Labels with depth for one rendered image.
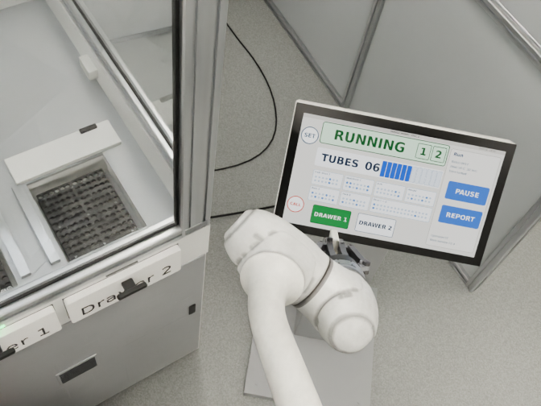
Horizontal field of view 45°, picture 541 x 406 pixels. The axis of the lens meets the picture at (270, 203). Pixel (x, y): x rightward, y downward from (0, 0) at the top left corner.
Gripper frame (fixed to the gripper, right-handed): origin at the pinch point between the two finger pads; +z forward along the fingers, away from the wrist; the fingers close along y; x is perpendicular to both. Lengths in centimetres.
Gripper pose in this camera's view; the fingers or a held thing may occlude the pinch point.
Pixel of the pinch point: (333, 241)
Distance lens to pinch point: 143.1
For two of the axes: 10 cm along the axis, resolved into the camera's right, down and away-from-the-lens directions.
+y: -9.9, -1.3, -0.1
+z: 0.3, -3.0, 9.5
